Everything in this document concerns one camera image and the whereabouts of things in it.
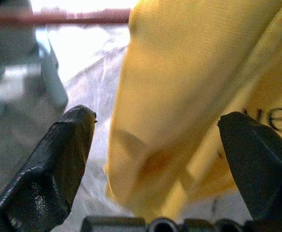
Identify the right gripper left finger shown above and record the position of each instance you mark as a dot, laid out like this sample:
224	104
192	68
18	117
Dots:
59	157

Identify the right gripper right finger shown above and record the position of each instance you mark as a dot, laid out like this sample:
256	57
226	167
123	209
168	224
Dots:
257	164

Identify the yellow shirt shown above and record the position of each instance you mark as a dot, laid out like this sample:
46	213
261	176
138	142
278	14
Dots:
179	84

